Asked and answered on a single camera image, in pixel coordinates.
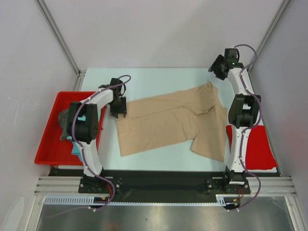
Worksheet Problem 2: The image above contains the aluminium corner post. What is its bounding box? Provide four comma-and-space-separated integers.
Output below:
35, 0, 80, 76
255, 0, 291, 58

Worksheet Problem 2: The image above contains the folded red t shirt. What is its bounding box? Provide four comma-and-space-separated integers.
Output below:
226, 125, 277, 172

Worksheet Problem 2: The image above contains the red plastic bin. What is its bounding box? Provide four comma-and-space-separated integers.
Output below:
34, 91, 94, 166

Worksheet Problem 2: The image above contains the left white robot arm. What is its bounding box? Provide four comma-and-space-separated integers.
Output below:
66, 75, 131, 193

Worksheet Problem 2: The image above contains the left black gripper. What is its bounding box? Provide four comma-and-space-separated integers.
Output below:
109, 95, 127, 118

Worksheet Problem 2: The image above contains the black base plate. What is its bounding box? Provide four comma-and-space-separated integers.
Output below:
48, 168, 282, 203

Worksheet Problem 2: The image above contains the left aluminium corner post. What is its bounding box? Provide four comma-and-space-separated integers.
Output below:
35, 0, 80, 76

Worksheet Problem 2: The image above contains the grey t shirt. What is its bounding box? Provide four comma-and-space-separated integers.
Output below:
58, 109, 72, 141

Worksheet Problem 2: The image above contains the right aluminium corner post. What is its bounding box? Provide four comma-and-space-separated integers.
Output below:
255, 0, 291, 58

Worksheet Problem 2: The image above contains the teal t shirt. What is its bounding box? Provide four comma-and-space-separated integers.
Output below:
65, 128, 82, 162

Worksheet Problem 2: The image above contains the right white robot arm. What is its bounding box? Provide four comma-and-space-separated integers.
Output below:
207, 47, 262, 194

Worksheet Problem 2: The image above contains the beige t shirt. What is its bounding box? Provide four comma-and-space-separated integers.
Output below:
116, 82, 227, 162

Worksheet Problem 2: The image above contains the white slotted cable duct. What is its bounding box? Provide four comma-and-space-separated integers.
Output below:
44, 195, 239, 207

